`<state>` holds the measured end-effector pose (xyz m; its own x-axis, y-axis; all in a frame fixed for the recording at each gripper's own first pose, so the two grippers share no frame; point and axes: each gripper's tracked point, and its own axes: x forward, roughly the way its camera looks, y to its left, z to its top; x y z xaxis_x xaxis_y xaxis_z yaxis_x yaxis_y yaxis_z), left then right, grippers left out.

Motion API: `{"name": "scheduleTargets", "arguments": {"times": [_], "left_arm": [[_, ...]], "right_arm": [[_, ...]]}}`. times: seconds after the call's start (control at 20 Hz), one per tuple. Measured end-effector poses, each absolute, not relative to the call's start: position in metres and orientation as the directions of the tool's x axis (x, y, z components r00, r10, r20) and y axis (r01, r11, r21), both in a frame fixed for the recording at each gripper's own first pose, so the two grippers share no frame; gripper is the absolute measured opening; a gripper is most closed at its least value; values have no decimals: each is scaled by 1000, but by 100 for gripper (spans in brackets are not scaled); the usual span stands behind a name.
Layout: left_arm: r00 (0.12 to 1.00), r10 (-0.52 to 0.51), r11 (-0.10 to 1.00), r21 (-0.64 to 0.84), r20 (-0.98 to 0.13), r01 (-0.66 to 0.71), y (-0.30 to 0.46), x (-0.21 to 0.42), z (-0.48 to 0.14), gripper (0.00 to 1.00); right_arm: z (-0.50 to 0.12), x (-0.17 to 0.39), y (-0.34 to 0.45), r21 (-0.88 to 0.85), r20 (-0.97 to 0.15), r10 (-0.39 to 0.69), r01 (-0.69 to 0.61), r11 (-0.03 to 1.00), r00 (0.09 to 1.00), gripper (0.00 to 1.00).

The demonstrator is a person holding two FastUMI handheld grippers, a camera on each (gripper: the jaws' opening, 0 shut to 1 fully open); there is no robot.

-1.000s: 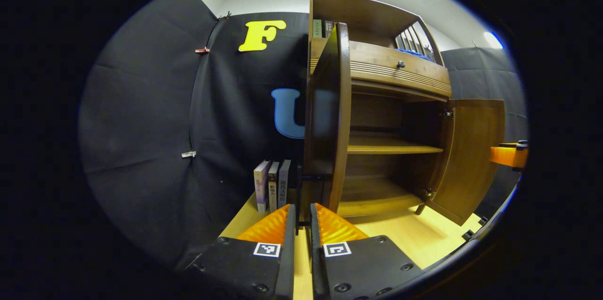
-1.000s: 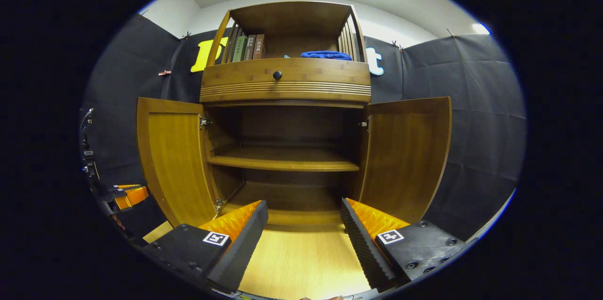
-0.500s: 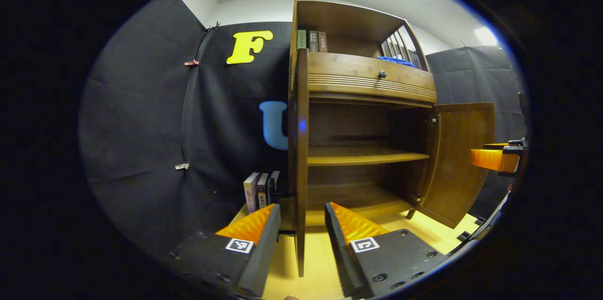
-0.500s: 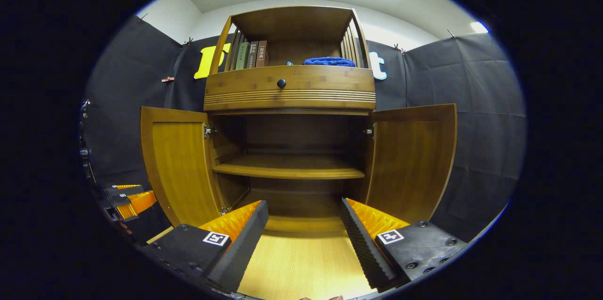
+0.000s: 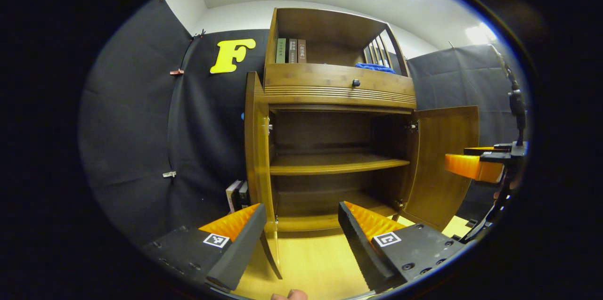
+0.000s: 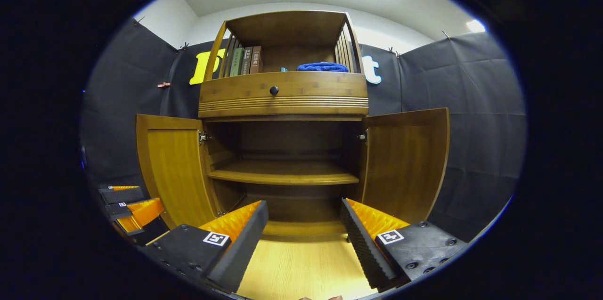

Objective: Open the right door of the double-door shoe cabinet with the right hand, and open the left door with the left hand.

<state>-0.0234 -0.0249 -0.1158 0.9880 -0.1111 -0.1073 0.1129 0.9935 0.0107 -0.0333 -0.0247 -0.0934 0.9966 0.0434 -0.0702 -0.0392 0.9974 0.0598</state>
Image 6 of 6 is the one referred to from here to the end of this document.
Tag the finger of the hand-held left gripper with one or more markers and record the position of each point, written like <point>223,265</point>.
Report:
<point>141,213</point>
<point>125,195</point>

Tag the wooden double-door shoe cabinet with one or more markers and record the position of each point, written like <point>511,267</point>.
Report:
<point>282,88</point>

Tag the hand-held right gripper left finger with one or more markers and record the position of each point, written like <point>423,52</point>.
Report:
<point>245,248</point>

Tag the reddish brown book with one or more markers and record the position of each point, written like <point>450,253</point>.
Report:
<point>256,60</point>

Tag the metal door hinge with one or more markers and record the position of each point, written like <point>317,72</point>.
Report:
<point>362,137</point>
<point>204,137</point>

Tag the black drawer knob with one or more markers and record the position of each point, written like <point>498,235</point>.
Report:
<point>274,90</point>

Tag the wooden cabinet drawer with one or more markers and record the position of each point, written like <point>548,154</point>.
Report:
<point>311,85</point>

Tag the blue towel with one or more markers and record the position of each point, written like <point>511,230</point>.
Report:
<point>322,67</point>

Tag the green book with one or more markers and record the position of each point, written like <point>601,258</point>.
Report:
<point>236,62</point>

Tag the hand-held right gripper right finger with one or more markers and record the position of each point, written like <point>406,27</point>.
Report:
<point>362,248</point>

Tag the dark brown book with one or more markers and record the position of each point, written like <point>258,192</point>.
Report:
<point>247,60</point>

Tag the wooden inner shelf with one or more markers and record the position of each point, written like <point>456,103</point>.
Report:
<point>282,173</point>

